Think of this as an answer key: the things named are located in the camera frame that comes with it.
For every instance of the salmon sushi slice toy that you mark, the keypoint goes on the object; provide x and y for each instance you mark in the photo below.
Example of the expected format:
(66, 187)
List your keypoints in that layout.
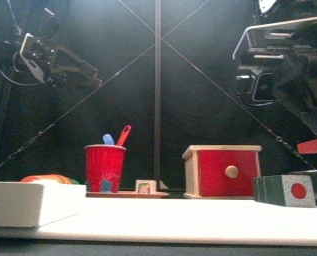
(314, 146)

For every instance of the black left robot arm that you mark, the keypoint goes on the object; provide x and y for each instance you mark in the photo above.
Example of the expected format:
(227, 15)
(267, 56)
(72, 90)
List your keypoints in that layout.
(1, 40)

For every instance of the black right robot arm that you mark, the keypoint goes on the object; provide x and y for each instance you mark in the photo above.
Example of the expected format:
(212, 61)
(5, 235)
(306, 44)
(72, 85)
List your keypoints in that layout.
(294, 8)

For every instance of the white rice block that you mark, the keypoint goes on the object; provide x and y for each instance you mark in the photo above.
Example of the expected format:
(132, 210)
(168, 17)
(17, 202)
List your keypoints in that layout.
(17, 203)

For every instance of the blue toy utensil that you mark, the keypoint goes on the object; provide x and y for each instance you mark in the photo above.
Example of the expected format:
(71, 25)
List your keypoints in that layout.
(108, 139)

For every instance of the wooden box with red drawer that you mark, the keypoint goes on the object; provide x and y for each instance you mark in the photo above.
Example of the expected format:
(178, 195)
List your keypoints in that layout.
(225, 171)

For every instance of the red ribbed plastic cup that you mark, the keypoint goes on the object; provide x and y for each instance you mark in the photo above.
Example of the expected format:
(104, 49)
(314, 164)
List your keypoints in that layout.
(104, 166)

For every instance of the green carrot top toy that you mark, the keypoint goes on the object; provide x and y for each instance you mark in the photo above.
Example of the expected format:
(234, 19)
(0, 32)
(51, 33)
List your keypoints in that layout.
(74, 181)

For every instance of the orange toy carrot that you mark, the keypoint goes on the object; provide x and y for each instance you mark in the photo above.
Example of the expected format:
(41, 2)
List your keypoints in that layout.
(47, 178)

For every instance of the white sushi roll block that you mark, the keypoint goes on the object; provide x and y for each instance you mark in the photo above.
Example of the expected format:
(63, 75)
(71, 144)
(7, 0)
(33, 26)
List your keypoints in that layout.
(146, 187)

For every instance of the beige serving tray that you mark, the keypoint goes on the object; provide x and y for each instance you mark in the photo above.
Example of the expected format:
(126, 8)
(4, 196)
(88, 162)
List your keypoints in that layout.
(128, 194)

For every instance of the white cutting board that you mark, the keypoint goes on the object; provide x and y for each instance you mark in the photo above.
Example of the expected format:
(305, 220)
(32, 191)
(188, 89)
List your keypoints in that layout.
(178, 220)

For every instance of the vertical metal frame pole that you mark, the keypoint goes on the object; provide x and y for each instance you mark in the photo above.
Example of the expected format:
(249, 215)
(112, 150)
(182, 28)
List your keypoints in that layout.
(156, 100)

